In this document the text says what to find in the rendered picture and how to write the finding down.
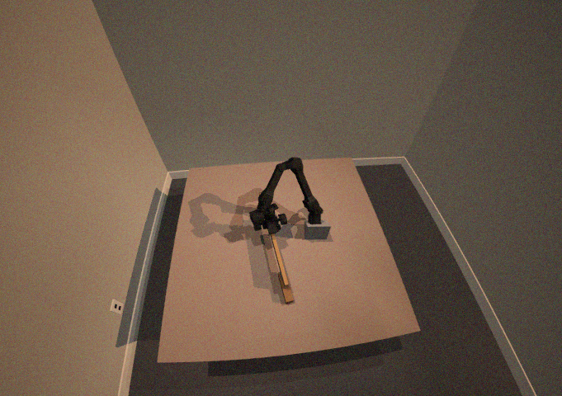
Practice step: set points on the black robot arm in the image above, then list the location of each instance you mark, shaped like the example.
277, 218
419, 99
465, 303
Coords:
266, 210

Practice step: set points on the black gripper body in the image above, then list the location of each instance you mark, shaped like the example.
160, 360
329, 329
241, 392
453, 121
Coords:
282, 218

